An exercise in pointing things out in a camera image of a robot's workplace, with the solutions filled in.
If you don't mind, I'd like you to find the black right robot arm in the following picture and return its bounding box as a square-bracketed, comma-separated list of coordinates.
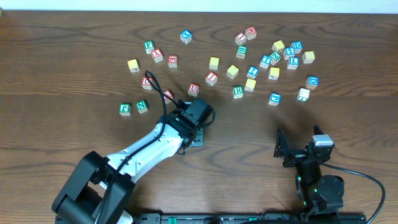
[274, 125, 345, 221]

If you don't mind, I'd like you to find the yellow block middle right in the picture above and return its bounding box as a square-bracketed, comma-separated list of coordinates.
[269, 67, 280, 80]

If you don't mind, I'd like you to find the yellow O wooden block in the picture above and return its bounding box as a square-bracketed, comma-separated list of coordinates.
[209, 57, 220, 70]

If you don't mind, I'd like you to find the green F wooden block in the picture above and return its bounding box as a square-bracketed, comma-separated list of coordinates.
[144, 40, 155, 54]

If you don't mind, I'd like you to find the green B wooden block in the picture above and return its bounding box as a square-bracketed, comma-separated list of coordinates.
[236, 45, 248, 58]

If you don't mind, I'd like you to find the blue T wooden block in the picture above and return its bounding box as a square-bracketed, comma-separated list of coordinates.
[259, 55, 271, 69]

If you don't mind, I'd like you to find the red E wooden block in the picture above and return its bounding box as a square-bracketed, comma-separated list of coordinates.
[168, 55, 178, 68]

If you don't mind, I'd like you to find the red i block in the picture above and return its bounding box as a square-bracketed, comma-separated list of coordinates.
[205, 72, 218, 86]
[235, 32, 248, 45]

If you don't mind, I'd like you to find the green Z wooden block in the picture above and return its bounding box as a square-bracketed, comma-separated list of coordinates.
[270, 52, 281, 65]

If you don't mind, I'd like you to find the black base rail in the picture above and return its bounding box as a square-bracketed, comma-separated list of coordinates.
[116, 212, 367, 224]

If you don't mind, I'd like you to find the yellow block far top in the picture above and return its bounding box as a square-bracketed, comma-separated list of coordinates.
[272, 40, 285, 53]

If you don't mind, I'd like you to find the red u block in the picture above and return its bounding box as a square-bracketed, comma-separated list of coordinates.
[142, 77, 153, 90]
[188, 83, 200, 97]

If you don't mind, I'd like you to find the yellow acorn wooden block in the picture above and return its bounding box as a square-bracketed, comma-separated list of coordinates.
[127, 59, 140, 73]

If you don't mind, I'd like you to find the green N wooden block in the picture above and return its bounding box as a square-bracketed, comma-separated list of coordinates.
[136, 100, 148, 114]

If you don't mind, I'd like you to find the blue 2 wooden block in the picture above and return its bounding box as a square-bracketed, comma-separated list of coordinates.
[246, 66, 259, 80]

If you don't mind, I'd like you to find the yellow block near R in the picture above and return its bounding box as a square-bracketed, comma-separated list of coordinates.
[244, 78, 256, 92]

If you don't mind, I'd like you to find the blue d block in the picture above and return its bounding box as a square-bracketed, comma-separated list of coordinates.
[290, 41, 303, 54]
[305, 76, 319, 89]

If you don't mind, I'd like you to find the white green wooden block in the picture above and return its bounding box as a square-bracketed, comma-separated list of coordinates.
[297, 88, 310, 101]

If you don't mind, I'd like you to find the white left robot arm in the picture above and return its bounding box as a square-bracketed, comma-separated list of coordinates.
[52, 98, 215, 224]

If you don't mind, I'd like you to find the blue D block right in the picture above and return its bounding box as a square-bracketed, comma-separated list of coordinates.
[305, 76, 319, 89]

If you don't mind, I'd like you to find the yellow 8 wooden block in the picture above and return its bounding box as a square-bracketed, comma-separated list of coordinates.
[302, 51, 315, 64]

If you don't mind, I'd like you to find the red A wooden block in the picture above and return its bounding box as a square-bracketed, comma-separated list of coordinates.
[163, 90, 174, 104]

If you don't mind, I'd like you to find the red I block far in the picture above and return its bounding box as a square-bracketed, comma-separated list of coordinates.
[235, 32, 248, 45]

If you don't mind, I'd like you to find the red X wooden block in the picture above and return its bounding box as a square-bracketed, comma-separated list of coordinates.
[150, 49, 164, 63]

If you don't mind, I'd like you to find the blue 5 wooden block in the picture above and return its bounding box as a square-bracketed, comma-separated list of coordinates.
[283, 47, 295, 60]

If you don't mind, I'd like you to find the red I block centre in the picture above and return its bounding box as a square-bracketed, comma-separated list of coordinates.
[205, 72, 218, 86]

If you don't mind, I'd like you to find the blue P wooden block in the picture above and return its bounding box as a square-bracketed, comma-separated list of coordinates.
[269, 93, 281, 106]

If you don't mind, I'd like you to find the blue X wooden block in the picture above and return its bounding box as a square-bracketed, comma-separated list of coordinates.
[180, 30, 192, 44]

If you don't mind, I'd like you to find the blue L wooden block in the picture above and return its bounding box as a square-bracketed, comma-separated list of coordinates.
[287, 57, 300, 70]

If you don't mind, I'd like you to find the red U block left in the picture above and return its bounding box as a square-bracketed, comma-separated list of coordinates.
[142, 77, 153, 90]

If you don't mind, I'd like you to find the red U block centre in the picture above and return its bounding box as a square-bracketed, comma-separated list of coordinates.
[188, 83, 200, 97]

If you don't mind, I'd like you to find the yellow block beside centre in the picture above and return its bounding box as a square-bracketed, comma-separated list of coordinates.
[226, 65, 239, 79]

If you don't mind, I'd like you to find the blue D block far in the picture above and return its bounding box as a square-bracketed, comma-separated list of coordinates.
[290, 41, 303, 54]

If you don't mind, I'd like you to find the red W wooden block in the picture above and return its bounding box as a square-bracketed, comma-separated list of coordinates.
[245, 26, 257, 40]

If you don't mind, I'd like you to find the green R wooden block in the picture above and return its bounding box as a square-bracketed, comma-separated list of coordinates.
[233, 86, 244, 99]

